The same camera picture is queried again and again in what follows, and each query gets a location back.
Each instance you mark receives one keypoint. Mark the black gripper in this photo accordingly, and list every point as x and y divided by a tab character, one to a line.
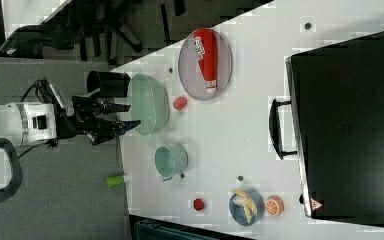
84	120

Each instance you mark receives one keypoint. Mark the blue oven door with handle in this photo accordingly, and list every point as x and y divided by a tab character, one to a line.
276	133

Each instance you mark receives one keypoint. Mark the black toaster oven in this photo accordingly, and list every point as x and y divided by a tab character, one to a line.
337	103

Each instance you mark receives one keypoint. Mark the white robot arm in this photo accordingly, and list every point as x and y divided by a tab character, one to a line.
32	124

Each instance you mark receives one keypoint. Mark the black cylindrical container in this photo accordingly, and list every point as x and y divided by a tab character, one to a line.
108	84

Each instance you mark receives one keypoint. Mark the green perforated colander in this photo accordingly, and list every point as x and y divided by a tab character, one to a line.
149	104

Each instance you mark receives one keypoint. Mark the green bottle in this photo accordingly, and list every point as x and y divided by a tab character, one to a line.
113	181

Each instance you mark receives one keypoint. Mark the red strawberry near colander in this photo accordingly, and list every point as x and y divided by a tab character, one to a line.
180	103

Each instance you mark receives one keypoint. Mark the green mug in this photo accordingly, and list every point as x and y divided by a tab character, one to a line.
171	160

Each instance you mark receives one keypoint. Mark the grey round plate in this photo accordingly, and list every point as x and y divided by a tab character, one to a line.
190	74

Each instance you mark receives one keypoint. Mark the black office chair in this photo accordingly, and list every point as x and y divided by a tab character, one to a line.
76	22

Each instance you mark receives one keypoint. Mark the red ketchup bottle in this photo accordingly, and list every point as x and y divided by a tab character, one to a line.
206	52

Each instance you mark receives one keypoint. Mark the red strawberry near table edge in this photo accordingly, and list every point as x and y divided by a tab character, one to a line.
198	204

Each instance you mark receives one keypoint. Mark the blue bowl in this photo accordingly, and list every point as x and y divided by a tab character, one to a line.
237	212

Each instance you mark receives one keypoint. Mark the peeled banana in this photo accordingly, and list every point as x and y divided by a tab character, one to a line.
246	202

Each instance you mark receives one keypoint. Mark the orange half slice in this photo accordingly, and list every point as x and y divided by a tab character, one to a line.
274	205

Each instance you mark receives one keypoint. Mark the blue metal frame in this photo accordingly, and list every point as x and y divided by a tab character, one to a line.
150	229

